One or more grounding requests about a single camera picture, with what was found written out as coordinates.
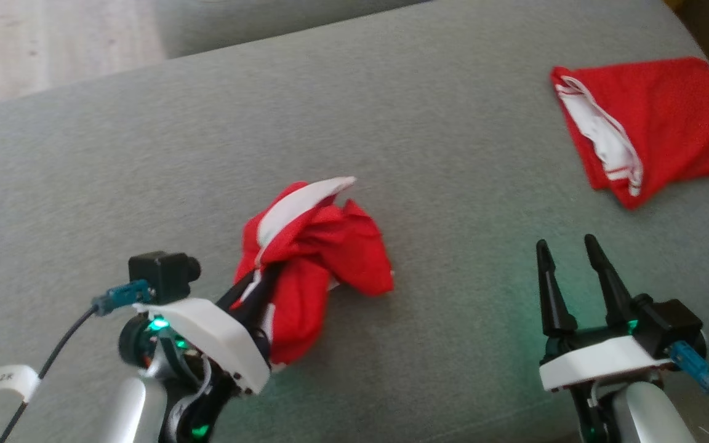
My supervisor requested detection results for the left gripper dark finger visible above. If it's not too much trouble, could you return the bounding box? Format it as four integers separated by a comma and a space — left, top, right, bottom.
244, 264, 283, 337
215, 274, 257, 312

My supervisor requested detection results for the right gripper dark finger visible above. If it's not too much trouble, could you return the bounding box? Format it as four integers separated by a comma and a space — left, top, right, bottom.
535, 239, 579, 338
583, 233, 639, 331

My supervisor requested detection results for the grey fabric sofa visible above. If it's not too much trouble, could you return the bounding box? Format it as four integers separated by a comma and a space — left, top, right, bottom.
0, 0, 709, 443

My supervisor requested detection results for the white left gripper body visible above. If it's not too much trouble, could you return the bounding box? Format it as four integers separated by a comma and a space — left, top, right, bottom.
132, 298, 272, 396

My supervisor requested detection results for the white cable label tag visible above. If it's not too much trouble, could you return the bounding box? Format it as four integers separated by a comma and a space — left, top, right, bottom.
0, 365, 42, 404

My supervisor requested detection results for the left black cable blue connector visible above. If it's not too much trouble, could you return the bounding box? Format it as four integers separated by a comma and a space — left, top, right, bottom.
0, 280, 153, 443

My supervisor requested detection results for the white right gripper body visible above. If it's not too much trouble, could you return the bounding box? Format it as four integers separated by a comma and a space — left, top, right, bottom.
538, 326, 679, 393

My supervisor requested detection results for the red and white garment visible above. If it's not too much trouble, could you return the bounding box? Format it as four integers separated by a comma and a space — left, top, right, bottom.
233, 177, 395, 367
550, 57, 709, 211

